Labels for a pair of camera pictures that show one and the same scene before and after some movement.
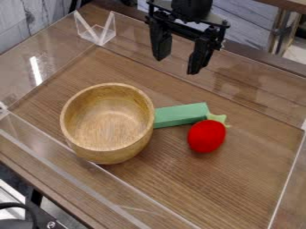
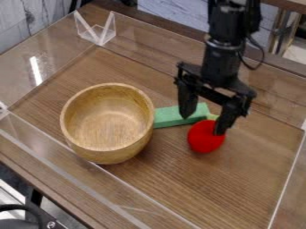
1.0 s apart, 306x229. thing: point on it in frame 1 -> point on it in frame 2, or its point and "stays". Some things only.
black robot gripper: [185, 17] -> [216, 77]
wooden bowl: [108, 120] stays
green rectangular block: [177, 115] stays
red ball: [208, 134] stays
